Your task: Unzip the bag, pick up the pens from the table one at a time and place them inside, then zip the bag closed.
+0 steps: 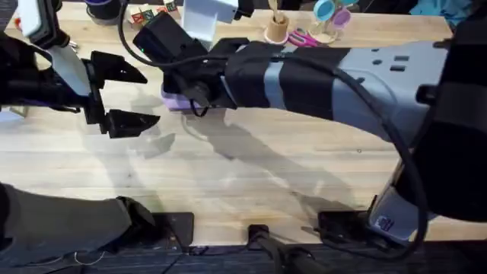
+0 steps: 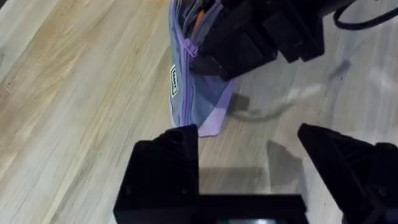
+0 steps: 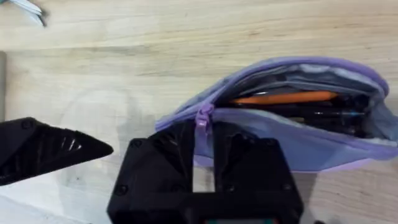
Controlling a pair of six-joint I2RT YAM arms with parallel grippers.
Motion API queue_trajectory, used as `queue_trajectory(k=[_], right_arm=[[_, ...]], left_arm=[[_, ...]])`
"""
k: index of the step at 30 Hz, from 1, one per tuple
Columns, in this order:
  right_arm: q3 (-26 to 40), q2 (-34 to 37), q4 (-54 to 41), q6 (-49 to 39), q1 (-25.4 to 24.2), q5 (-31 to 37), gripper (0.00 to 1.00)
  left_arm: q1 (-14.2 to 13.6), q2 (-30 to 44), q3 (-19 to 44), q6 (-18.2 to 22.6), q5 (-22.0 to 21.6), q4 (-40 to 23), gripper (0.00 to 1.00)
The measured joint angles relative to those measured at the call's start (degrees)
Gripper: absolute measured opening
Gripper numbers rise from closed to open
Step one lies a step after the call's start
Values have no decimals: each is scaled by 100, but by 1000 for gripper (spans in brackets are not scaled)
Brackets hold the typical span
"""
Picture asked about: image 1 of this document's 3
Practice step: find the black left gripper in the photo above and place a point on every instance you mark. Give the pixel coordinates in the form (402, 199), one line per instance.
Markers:
(93, 106)

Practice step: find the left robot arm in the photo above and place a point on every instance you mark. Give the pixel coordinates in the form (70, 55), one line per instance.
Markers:
(57, 224)

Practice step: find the black rail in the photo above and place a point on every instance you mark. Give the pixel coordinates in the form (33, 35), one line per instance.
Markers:
(228, 262)

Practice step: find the blue cloth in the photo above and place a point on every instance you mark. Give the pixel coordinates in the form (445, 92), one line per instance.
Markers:
(441, 9)

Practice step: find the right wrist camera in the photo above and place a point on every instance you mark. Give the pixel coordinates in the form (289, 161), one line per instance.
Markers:
(163, 38)

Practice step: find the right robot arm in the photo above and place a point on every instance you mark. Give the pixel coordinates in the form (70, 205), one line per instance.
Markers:
(380, 95)

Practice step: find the purple soft zip bag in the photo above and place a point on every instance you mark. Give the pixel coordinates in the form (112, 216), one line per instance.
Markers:
(175, 103)

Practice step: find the blue cup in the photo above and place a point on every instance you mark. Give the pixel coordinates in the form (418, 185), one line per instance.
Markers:
(324, 9)

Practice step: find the wrist upright plate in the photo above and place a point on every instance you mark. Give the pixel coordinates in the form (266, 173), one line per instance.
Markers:
(201, 19)
(70, 70)

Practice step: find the toy blocks heap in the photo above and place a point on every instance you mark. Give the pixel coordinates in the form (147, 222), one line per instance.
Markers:
(146, 13)

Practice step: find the right wrist upright plate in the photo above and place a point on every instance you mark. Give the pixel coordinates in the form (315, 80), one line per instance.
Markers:
(201, 19)

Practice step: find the black stand post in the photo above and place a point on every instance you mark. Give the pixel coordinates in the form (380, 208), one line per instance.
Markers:
(262, 236)

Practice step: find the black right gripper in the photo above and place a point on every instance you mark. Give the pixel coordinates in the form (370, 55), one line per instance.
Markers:
(243, 76)

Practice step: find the purple cup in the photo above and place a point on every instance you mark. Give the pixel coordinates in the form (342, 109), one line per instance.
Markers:
(341, 18)

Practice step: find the left wrist upright plate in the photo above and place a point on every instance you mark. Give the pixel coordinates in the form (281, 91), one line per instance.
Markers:
(70, 70)

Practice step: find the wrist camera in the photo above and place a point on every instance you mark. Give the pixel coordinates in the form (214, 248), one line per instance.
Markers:
(163, 38)
(42, 26)

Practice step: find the wooden holder with cutlery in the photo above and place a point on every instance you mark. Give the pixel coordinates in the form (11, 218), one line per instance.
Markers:
(277, 28)

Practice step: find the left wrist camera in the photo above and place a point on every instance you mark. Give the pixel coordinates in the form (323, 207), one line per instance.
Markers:
(42, 26)

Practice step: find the pink scissors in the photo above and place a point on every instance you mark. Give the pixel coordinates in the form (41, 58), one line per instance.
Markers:
(302, 39)

